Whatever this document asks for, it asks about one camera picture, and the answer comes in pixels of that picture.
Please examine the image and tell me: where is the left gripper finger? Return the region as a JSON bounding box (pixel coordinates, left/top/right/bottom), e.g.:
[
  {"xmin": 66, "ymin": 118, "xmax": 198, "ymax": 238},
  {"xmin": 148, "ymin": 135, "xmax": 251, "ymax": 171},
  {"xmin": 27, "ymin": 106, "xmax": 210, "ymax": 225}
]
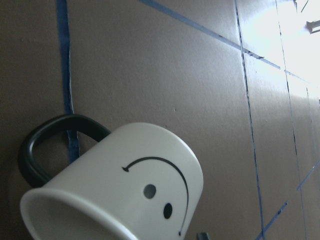
[{"xmin": 196, "ymin": 232, "xmax": 209, "ymax": 240}]

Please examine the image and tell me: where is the white smiley face mug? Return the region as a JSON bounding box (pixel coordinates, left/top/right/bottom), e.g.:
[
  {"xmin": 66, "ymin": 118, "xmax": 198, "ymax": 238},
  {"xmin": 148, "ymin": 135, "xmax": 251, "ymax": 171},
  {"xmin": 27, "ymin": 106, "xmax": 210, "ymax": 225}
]
[{"xmin": 18, "ymin": 114, "xmax": 204, "ymax": 240}]

